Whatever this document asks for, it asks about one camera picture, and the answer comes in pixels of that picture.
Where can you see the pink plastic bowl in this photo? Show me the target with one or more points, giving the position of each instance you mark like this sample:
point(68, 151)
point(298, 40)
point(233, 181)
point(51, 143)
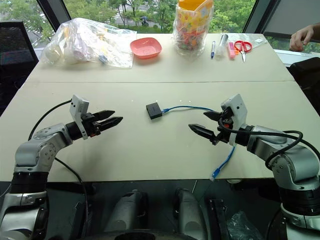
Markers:
point(145, 47)

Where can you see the pink highlighter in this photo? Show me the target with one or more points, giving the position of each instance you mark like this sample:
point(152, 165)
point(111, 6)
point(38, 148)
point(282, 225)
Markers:
point(231, 51)

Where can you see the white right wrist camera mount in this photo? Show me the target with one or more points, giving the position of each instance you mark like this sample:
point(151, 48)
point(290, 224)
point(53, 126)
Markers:
point(238, 107)

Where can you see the clear plastic bag of items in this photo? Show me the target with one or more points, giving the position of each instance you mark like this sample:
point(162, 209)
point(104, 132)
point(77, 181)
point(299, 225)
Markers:
point(87, 42)

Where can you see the black padded chair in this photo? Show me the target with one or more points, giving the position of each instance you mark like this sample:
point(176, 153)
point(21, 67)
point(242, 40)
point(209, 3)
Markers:
point(307, 75)

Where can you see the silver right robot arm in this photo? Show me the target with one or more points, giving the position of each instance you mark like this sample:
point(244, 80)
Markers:
point(290, 162)

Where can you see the blue and white pen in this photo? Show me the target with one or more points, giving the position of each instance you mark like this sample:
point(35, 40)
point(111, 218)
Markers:
point(213, 48)

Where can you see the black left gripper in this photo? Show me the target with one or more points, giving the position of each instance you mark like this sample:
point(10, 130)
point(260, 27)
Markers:
point(89, 125)

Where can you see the small clear plastic sleeve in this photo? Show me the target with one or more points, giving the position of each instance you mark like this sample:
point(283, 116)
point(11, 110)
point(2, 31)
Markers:
point(257, 39)

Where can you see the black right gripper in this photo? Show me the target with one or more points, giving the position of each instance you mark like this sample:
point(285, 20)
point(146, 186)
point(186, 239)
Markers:
point(223, 135)

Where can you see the person's bare hand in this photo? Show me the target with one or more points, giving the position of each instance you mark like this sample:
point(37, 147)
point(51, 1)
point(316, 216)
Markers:
point(301, 37)

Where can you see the black mesh office chair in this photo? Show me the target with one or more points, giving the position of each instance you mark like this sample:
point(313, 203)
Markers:
point(15, 50)

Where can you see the person's bare forearm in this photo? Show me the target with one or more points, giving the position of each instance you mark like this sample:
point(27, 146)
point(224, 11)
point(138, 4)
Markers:
point(316, 29)

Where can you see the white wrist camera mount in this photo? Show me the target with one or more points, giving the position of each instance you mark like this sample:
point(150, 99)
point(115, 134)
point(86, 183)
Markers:
point(238, 107)
point(78, 105)

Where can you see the dark rounded robot leg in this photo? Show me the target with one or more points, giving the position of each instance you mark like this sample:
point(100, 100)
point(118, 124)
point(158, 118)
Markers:
point(190, 215)
point(127, 212)

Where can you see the black metal bracket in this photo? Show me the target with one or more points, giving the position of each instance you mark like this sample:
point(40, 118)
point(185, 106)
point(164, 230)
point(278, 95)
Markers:
point(218, 217)

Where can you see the clear bag of colourful sweets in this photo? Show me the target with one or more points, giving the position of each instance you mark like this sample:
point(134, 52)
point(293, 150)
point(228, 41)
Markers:
point(191, 27)

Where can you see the dark crumpled plastic bag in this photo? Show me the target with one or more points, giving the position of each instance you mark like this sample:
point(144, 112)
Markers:
point(243, 227)

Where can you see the dark window frame post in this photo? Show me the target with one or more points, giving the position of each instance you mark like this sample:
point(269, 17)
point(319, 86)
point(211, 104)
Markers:
point(275, 17)
point(53, 13)

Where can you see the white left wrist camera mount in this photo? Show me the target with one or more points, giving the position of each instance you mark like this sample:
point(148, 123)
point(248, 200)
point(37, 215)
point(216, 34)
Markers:
point(78, 105)

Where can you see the small black adapter box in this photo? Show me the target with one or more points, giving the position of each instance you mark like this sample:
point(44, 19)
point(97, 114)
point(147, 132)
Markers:
point(153, 110)

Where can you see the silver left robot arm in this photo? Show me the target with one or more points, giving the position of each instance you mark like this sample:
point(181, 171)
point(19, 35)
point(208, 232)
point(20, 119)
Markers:
point(30, 152)

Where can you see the clear plastic tube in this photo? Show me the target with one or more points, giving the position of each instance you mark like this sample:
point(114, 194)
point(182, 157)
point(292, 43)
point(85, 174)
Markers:
point(221, 46)

